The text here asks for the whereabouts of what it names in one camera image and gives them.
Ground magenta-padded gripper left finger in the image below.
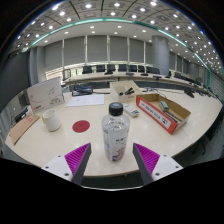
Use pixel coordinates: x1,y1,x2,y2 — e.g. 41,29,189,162
40,142,92,186

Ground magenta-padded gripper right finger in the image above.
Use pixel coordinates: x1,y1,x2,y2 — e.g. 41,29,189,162
132,142,184,186

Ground clear plastic water bottle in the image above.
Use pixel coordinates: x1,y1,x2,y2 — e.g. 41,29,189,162
101,101,131,163

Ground flat round red coaster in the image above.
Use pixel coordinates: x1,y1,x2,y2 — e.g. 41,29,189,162
72,119,91,134

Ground red-edged open cardboard box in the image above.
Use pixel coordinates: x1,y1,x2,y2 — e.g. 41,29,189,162
135,92,192,135

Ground white remote control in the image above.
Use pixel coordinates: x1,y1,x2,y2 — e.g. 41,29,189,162
122,103,140,118

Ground grey-green block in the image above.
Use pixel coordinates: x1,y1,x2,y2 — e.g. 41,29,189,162
159,100,171,113

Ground white printed paper sheet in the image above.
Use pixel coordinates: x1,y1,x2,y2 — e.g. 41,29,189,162
65,93,106,108

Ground brown paper envelope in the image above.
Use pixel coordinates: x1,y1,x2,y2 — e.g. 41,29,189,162
8,113,41,146

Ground small open white box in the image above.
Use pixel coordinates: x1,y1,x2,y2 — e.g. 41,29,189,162
109,79,143,104

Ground black desk telephone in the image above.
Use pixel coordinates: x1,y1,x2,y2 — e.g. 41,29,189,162
70,83,94,97

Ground black stapler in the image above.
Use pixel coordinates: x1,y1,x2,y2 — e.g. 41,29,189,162
123,87,136,96

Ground black desk device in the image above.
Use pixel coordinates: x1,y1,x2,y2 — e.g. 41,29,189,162
13,106,31,124

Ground white copy paper box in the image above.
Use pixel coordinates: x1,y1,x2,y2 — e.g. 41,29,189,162
26,76,66,114

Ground row of black office chairs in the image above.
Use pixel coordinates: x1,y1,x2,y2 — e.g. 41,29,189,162
81,64,174,76

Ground group of ceiling lights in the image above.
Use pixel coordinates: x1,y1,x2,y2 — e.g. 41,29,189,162
14,0,224,73

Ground white mug with yellow handle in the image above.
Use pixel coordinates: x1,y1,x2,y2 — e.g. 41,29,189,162
41,108,63,133

